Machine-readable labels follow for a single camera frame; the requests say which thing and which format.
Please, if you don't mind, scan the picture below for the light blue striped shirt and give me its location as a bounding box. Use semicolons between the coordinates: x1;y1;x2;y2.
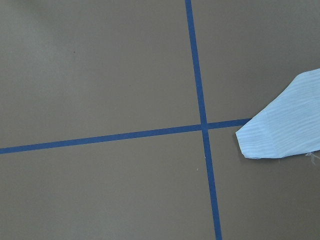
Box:
235;69;320;159

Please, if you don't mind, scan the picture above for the blue tape line lengthwise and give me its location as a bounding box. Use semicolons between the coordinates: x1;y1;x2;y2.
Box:
185;0;223;240

